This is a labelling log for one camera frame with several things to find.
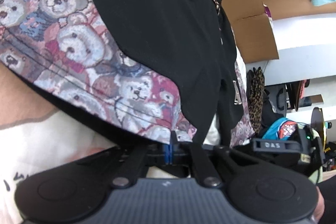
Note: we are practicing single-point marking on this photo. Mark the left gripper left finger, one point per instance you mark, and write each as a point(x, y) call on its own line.
point(133, 164)

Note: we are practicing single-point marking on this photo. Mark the cream bear print bedsheet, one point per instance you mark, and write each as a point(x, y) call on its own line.
point(41, 130)

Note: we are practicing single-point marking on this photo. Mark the leopard print garment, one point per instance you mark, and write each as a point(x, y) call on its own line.
point(255, 95)

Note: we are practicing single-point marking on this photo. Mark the brown cardboard sheet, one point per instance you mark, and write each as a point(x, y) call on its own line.
point(252, 29)

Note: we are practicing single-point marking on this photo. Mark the black bear patchwork shorts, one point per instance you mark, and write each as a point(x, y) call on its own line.
point(134, 70)

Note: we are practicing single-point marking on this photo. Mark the blue cartoon print garment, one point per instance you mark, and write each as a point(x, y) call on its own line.
point(282, 128)

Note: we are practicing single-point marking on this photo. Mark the black suitcase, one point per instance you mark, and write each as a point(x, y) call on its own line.
point(277, 96)

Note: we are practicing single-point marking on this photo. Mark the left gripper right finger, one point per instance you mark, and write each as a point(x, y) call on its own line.
point(195, 157)

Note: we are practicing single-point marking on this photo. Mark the person's right hand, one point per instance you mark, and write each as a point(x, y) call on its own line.
point(320, 208)

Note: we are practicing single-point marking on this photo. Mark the upright brown cardboard box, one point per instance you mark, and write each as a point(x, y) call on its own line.
point(282, 9)

